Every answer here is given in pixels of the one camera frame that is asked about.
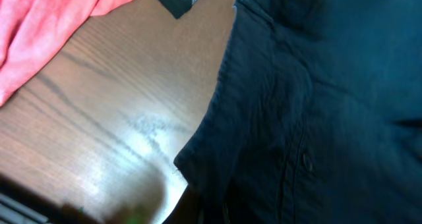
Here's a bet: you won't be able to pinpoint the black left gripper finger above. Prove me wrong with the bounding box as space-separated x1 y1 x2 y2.
163 186 203 224

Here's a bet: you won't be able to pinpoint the navy blue shorts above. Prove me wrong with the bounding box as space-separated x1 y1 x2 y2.
174 0 421 223

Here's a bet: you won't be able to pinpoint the red t-shirt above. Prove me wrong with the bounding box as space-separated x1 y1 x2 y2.
1 0 132 104

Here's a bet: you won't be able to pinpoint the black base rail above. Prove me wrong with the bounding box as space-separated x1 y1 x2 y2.
1 175 98 224

